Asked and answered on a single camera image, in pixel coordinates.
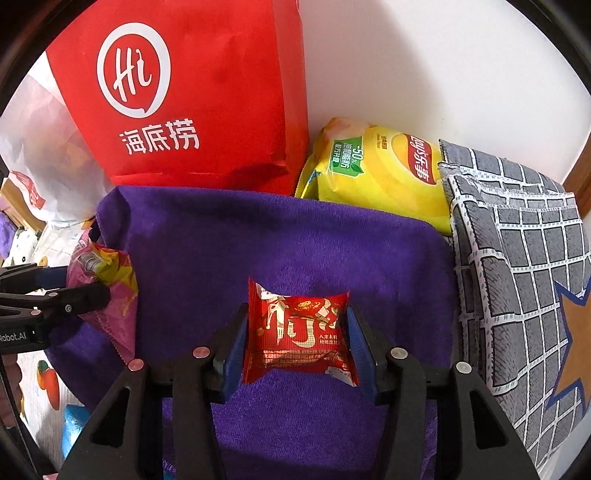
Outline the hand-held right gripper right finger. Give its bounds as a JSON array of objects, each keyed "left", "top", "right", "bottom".
[{"left": 344, "top": 305, "right": 536, "bottom": 480}]

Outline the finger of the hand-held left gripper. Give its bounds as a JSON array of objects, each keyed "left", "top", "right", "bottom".
[
  {"left": 0, "top": 282, "right": 112, "bottom": 324},
  {"left": 0, "top": 263, "right": 71, "bottom": 293}
]

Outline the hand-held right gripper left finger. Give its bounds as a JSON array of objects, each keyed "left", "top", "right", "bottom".
[{"left": 62, "top": 302, "right": 252, "bottom": 480}]

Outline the pink snack packet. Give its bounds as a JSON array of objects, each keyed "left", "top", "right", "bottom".
[{"left": 66, "top": 242, "right": 139, "bottom": 365}]

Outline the red snack packet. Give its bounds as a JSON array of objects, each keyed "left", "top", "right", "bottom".
[{"left": 242, "top": 277, "right": 359, "bottom": 387}]

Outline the white plush toy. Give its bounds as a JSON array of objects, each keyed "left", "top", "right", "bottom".
[{"left": 4, "top": 228, "right": 40, "bottom": 266}]

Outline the fruit printed mat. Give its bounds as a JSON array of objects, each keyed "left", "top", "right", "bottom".
[{"left": 0, "top": 222, "right": 100, "bottom": 480}]

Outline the purple cloth bag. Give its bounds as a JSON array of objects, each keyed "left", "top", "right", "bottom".
[{"left": 46, "top": 185, "right": 458, "bottom": 480}]

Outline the white plastic bag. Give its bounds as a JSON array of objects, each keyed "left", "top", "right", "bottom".
[{"left": 0, "top": 74, "right": 116, "bottom": 227}]

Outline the yellow chips bag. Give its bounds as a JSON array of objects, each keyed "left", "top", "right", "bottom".
[{"left": 294, "top": 116, "right": 455, "bottom": 237}]

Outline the grey checked cloth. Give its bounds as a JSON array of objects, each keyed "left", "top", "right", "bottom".
[{"left": 436, "top": 138, "right": 591, "bottom": 472}]

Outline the red paper bag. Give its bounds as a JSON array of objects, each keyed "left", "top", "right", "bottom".
[{"left": 45, "top": 0, "right": 309, "bottom": 193}]

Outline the wooden door frame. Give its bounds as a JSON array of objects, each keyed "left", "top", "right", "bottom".
[{"left": 564, "top": 150, "right": 591, "bottom": 201}]

